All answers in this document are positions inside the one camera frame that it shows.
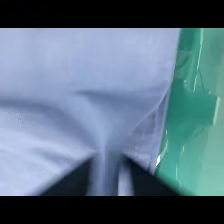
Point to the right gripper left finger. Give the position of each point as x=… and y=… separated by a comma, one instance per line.
x=75, y=182

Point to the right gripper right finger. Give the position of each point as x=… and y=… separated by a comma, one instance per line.
x=146, y=184

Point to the purple T-shirt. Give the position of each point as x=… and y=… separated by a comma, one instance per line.
x=83, y=83

